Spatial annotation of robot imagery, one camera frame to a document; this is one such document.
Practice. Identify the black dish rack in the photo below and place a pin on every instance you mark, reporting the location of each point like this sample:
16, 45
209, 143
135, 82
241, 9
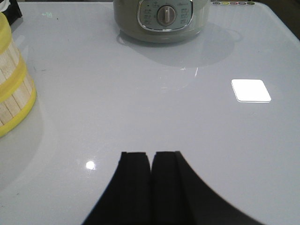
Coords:
11, 10

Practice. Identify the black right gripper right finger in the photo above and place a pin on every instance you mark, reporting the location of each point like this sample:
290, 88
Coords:
181, 197

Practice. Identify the grey electric cooking pot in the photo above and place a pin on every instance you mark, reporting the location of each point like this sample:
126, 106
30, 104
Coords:
161, 21

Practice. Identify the bamboo steamer tray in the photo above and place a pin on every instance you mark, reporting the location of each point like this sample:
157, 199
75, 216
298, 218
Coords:
13, 70
17, 106

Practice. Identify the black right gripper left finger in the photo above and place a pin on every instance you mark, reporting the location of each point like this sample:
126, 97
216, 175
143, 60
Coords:
126, 199

